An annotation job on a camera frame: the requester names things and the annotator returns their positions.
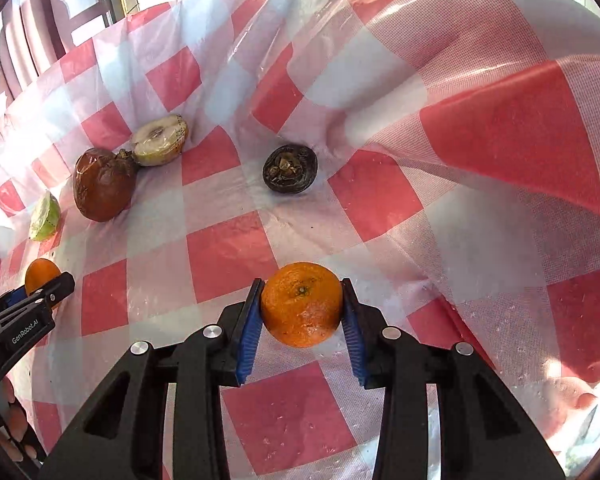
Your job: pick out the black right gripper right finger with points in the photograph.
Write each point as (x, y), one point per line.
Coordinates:
(484, 432)

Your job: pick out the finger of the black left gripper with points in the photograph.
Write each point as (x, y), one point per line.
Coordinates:
(12, 297)
(23, 325)

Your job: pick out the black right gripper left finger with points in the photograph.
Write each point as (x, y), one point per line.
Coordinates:
(118, 432)

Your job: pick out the medium orange mandarin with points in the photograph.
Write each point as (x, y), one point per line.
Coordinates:
(39, 272)

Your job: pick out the half pear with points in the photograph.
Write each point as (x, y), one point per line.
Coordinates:
(160, 141)

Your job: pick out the large orange mandarin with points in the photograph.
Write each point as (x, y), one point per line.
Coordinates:
(301, 304)

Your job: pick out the left hand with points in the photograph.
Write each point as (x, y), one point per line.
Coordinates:
(15, 421)

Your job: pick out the green half lime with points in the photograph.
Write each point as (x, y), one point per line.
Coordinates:
(45, 218)

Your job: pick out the dark red wrapped apple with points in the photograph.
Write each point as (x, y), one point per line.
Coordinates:
(103, 183)

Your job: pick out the pink curtain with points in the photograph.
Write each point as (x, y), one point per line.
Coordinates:
(35, 34)

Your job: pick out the red white checkered tablecloth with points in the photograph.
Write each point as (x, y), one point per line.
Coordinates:
(458, 185)

